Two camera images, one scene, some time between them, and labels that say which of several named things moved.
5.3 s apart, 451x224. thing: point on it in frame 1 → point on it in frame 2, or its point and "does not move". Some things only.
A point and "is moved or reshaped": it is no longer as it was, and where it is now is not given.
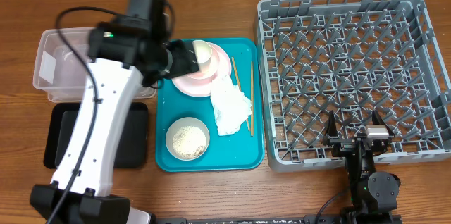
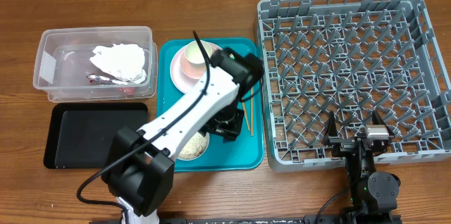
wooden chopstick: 251,99 does not move
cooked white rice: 189,142 does not move
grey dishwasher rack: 352,55 does not move
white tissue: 230,106 is moved or reshaped
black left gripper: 186,60 → 231,131
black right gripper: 342,144 does not move
